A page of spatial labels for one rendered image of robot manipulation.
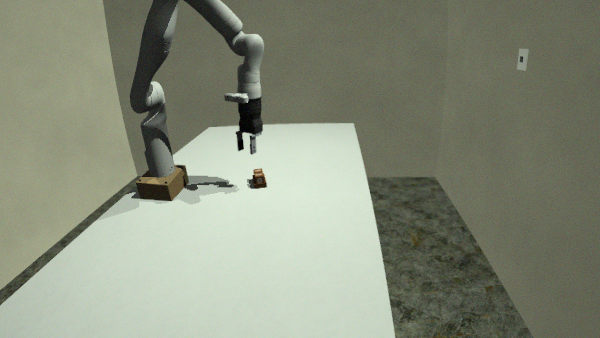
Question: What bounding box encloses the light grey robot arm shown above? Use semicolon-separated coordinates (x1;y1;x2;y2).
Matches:
130;0;264;178

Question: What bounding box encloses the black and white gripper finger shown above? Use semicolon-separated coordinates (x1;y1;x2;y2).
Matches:
236;131;244;151
250;132;262;155

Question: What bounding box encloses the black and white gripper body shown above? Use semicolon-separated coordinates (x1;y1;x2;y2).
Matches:
224;82;263;134

